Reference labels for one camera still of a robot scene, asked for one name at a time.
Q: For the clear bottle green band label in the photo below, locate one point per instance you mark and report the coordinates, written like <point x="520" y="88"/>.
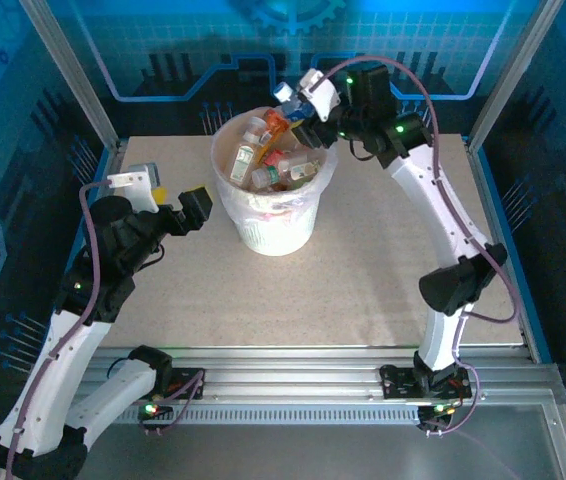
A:
<point x="268" y="176"/>

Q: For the aluminium frame post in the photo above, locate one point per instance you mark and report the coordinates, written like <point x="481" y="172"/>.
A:
<point x="513" y="70"/>
<point x="70" y="70"/>

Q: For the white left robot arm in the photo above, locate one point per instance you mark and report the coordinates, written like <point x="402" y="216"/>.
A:
<point x="63" y="360"/>

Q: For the small LED circuit board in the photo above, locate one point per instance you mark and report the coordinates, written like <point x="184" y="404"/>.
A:
<point x="152" y="407"/>
<point x="440" y="409"/>

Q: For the orange juice bottle yellow cap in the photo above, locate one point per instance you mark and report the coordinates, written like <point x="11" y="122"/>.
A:
<point x="275" y="121"/>

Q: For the white plastic bin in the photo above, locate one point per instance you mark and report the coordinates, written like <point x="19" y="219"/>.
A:
<point x="273" y="242"/>

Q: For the small blue label water bottle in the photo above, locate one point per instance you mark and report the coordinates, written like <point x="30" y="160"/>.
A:
<point x="294" y="107"/>

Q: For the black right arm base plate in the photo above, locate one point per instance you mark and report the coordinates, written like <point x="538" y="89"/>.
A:
<point x="398" y="387"/>

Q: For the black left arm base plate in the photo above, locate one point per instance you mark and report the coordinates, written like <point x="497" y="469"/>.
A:
<point x="190" y="376"/>

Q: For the aluminium front rail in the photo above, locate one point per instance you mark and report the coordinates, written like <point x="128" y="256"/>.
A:
<point x="288" y="375"/>

